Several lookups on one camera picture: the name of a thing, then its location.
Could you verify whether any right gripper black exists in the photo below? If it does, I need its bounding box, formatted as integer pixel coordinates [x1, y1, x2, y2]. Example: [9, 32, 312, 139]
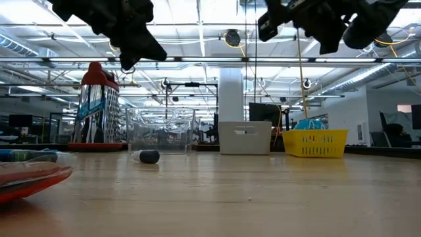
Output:
[257, 0, 349, 55]

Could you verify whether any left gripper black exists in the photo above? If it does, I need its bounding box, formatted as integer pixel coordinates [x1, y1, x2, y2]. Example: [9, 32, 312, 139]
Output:
[93, 0, 168, 71]

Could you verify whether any red popcorn bag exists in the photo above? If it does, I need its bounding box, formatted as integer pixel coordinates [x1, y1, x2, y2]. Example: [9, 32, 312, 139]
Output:
[0, 160, 74, 205]

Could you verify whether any black monitor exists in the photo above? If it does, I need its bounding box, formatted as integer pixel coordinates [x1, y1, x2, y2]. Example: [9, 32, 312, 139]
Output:
[248, 102, 281, 128]

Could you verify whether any clear plastic container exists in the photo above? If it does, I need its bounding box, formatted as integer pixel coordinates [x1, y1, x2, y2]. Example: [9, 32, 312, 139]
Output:
[126, 107, 197, 155]

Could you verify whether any white pillar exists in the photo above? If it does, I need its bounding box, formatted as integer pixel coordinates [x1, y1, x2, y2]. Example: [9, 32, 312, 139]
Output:
[218, 67, 245, 122]

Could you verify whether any yellow plastic basket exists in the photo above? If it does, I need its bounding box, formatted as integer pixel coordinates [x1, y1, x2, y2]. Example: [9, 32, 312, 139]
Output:
[282, 128, 349, 159]

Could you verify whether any grey plastic bin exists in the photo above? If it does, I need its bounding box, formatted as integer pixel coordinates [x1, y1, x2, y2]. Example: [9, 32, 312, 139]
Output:
[218, 120, 273, 155]

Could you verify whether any dark office chair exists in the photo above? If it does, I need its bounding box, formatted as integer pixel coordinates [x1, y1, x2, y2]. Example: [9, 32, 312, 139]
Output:
[370, 111, 391, 148]

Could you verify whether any person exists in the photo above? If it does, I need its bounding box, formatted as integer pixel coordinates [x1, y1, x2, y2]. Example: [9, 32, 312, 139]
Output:
[384, 123, 412, 147]

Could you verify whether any dark desk monitor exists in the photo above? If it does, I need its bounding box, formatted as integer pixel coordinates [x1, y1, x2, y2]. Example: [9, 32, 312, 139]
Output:
[9, 114, 34, 128]

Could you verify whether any black hanging cable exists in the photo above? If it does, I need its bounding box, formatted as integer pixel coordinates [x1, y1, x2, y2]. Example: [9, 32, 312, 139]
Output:
[243, 0, 248, 122]

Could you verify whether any distant black rig frame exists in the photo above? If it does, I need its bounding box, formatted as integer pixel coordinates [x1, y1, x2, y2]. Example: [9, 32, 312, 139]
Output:
[165, 82, 218, 142]

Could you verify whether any black ceiling cable reel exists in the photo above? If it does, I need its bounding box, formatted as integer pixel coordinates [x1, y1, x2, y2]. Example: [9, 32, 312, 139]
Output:
[373, 31, 394, 49]
[224, 28, 242, 47]

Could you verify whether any silver air duct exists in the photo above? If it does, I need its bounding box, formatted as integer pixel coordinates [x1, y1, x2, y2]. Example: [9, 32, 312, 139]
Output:
[315, 62, 395, 96]
[0, 32, 40, 59]

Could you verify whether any steel box grater red handle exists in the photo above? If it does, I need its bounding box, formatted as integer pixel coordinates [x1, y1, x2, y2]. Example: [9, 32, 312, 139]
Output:
[68, 61, 124, 153]

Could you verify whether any wall screen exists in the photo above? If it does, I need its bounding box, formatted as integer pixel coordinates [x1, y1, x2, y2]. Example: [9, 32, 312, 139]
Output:
[396, 104, 421, 130]

